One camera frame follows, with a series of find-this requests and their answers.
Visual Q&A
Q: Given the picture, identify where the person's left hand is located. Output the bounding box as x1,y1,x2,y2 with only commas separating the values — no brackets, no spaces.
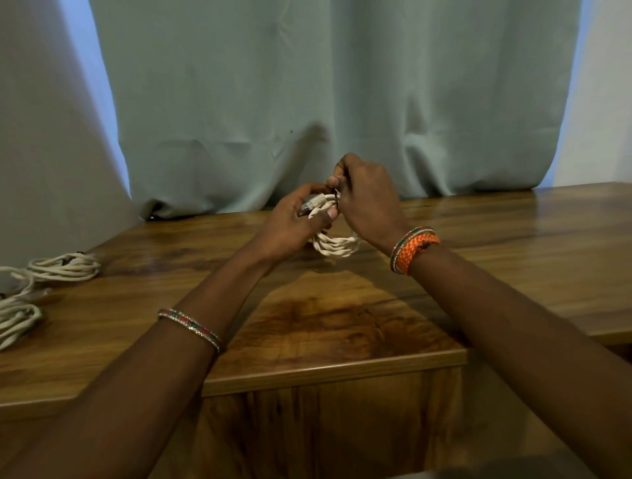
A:
246,183,340,270

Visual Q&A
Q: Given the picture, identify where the person's right hand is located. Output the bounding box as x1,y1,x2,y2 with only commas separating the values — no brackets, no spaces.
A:
327,153,413,257

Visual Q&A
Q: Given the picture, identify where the person's right forearm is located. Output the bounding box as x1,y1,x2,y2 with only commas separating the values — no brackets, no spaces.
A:
409,244,632,479

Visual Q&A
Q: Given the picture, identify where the person's left forearm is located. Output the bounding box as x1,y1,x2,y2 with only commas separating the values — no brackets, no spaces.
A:
0,246,273,479

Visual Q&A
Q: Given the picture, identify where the wooden desk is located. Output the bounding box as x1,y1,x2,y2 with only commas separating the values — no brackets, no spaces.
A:
0,181,632,479

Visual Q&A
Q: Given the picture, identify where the silver beaded bangle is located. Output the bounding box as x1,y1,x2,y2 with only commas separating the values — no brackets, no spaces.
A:
157,308,223,355

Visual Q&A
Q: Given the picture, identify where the teal fabric curtain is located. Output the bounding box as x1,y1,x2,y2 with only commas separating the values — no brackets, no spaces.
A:
88,0,583,220

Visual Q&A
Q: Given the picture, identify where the orange braided bracelet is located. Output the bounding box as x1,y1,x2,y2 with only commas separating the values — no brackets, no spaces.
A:
394,232,441,276
389,226,435,274

